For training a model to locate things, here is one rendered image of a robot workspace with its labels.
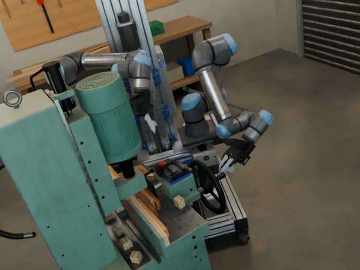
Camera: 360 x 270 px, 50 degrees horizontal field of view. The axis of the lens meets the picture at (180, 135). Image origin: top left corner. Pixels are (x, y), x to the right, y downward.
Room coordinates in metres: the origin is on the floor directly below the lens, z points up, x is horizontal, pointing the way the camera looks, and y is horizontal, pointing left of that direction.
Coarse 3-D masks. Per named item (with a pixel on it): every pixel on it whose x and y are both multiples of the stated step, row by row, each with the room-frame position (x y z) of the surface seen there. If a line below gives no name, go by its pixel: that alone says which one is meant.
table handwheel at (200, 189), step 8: (192, 168) 1.58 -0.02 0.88; (200, 168) 1.51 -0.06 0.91; (208, 168) 1.45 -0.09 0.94; (208, 176) 1.42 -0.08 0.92; (200, 184) 1.49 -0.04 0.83; (208, 184) 1.48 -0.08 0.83; (216, 184) 1.39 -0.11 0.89; (200, 192) 1.46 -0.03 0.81; (208, 192) 1.47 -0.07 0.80; (224, 200) 1.36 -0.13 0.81; (208, 208) 1.49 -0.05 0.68; (216, 208) 1.45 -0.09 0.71; (224, 208) 1.37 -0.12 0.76
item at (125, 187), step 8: (136, 168) 1.40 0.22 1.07; (120, 176) 1.37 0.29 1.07; (136, 176) 1.34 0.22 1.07; (120, 184) 1.31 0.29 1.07; (128, 184) 1.31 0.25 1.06; (136, 184) 1.32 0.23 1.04; (144, 184) 1.34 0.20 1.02; (120, 192) 1.29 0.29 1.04; (128, 192) 1.31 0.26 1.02; (136, 192) 1.32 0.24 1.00
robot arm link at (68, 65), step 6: (60, 60) 1.94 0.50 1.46; (66, 60) 1.95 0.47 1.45; (72, 60) 1.96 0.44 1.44; (66, 66) 1.91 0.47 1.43; (72, 66) 1.94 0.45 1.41; (78, 66) 1.97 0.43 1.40; (66, 72) 1.89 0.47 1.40; (72, 72) 1.92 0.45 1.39; (78, 72) 1.97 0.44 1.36; (66, 78) 1.88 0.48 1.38; (72, 78) 1.90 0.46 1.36; (66, 84) 1.88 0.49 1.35; (72, 84) 1.89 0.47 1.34; (72, 96) 1.89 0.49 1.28; (78, 102) 1.89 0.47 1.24
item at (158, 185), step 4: (148, 180) 1.40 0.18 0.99; (148, 184) 1.37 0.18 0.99; (152, 184) 1.36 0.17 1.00; (156, 184) 1.40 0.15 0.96; (160, 184) 1.40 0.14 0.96; (148, 188) 1.38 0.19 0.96; (152, 188) 1.35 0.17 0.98; (156, 188) 1.39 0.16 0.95; (152, 192) 1.35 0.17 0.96; (156, 196) 1.35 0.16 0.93
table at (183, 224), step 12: (156, 192) 1.43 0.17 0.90; (168, 204) 1.32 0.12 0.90; (168, 216) 1.24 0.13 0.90; (180, 216) 1.23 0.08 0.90; (192, 216) 1.21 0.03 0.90; (144, 228) 1.22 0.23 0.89; (168, 228) 1.18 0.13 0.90; (180, 228) 1.16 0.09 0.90; (192, 228) 1.14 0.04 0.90; (204, 228) 1.15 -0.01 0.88; (180, 240) 1.10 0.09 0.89; (192, 240) 1.12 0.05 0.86; (168, 252) 1.08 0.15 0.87
